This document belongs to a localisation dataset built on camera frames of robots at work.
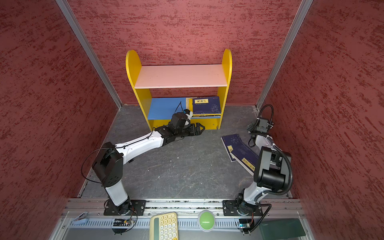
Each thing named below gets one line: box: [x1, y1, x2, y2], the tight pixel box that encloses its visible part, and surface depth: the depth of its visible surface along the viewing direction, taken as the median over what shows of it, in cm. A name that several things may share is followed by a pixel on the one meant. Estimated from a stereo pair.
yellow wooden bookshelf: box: [125, 49, 233, 132], surface depth 86 cm
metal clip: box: [73, 211, 89, 222], surface depth 71 cm
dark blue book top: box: [222, 134, 259, 176], surface depth 94 cm
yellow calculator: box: [149, 212, 179, 240], surface depth 69 cm
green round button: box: [197, 210, 216, 232], surface depth 71 cm
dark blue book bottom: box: [220, 133, 254, 163], surface depth 99 cm
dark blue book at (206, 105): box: [192, 96, 221, 115], surface depth 99 cm
